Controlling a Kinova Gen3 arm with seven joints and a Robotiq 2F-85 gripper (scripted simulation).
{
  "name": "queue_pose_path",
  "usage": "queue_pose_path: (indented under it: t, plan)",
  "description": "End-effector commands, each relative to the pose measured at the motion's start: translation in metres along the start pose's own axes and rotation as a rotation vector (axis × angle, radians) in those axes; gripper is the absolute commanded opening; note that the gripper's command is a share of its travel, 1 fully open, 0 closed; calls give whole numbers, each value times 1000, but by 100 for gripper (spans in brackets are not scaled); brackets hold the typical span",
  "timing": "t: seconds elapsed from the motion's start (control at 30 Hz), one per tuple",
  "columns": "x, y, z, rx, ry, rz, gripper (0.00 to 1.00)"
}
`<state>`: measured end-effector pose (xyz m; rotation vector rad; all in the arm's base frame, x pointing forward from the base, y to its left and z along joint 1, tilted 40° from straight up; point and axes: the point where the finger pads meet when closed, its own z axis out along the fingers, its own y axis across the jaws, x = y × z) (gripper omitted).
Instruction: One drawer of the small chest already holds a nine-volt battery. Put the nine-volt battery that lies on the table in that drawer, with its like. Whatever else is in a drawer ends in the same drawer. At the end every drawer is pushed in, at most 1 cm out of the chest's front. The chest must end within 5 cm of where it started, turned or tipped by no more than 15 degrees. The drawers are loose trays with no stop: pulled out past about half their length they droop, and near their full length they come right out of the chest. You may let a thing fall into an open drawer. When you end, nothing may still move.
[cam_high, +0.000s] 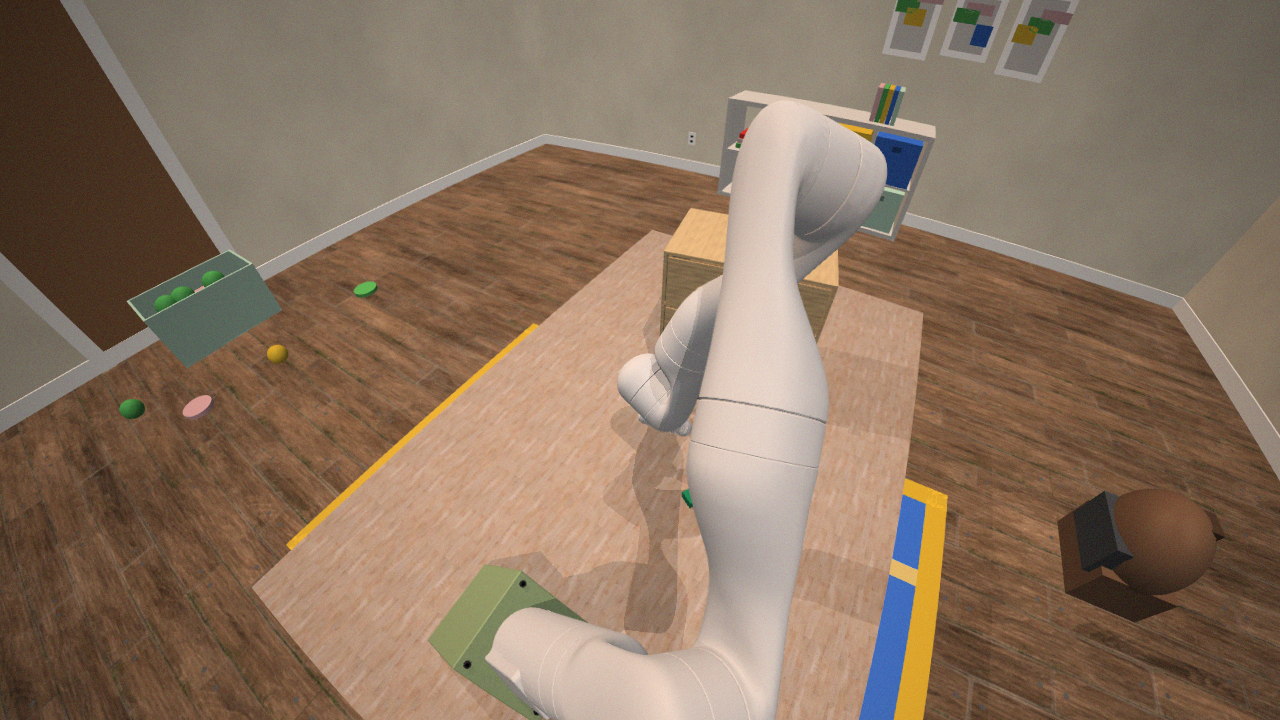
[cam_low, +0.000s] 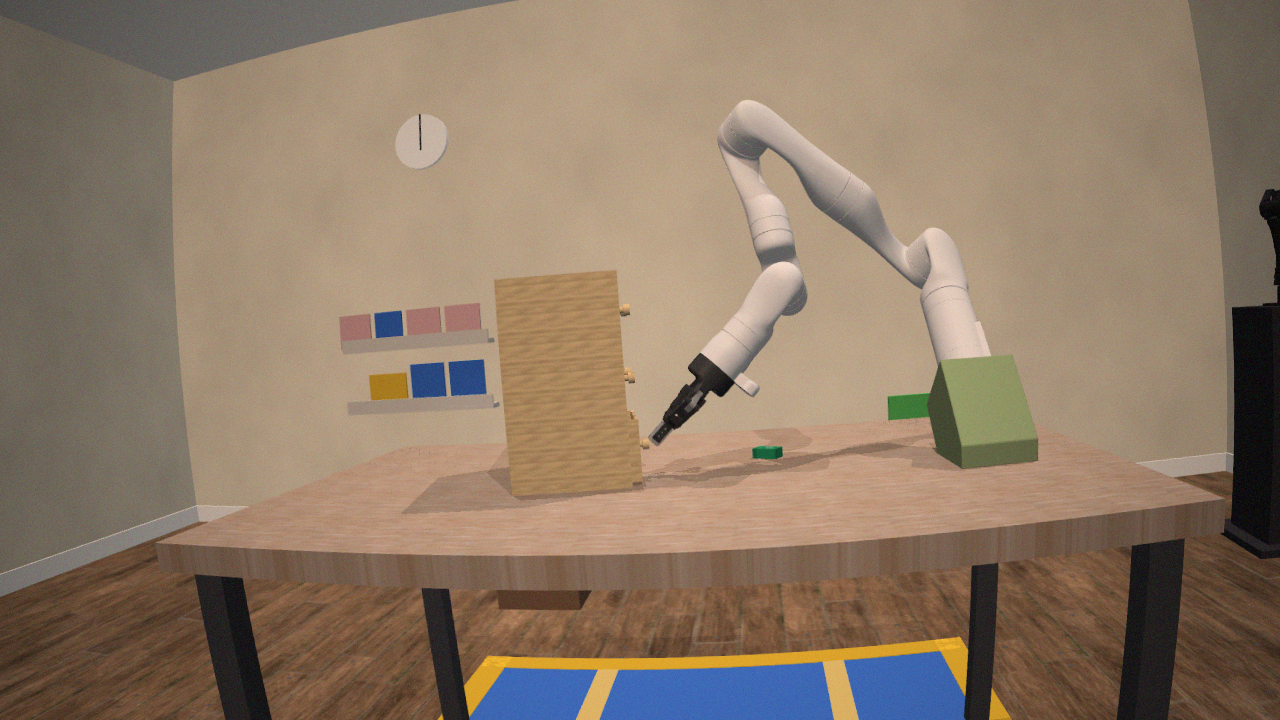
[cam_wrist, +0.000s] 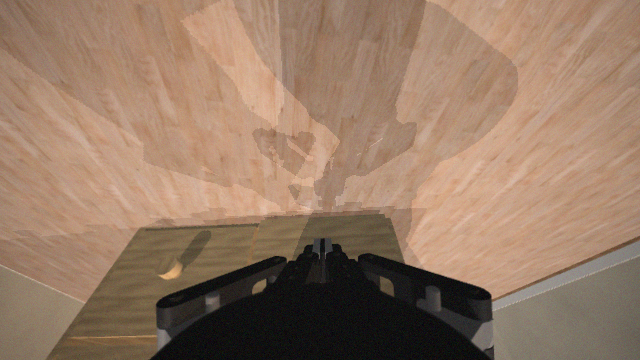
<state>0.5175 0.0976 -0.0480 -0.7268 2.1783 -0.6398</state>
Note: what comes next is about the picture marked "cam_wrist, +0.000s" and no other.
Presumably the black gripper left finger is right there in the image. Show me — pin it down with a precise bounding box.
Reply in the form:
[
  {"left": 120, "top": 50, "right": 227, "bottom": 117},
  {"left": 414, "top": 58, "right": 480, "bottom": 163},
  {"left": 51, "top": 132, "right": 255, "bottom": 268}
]
[{"left": 156, "top": 238, "right": 323, "bottom": 352}]

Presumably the light wooden chest of drawers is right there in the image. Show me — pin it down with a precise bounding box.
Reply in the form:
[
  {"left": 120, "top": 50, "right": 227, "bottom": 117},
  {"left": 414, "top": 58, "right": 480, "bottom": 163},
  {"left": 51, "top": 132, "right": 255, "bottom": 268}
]
[{"left": 45, "top": 218, "right": 405, "bottom": 360}]

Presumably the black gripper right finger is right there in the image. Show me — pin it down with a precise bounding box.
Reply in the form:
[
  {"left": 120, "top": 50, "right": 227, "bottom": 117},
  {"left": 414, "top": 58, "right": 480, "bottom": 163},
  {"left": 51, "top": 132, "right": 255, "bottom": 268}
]
[{"left": 322, "top": 238, "right": 494, "bottom": 360}]

